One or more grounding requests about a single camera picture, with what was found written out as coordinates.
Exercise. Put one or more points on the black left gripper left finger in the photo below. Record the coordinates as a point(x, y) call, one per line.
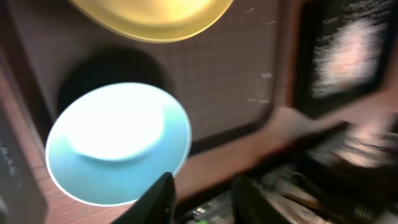
point(156, 206)

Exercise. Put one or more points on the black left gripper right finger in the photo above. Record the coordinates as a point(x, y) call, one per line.
point(250, 207)

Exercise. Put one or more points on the light blue bowl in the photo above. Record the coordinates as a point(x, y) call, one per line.
point(111, 144)

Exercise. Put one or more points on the yellow plate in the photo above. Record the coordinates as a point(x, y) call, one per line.
point(156, 21)

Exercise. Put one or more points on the pile of rice and nuts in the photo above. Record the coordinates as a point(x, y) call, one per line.
point(349, 45)

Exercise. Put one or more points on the black waste tray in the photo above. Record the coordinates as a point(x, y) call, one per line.
point(310, 24)

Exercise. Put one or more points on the brown serving tray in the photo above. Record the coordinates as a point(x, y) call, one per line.
point(222, 76)

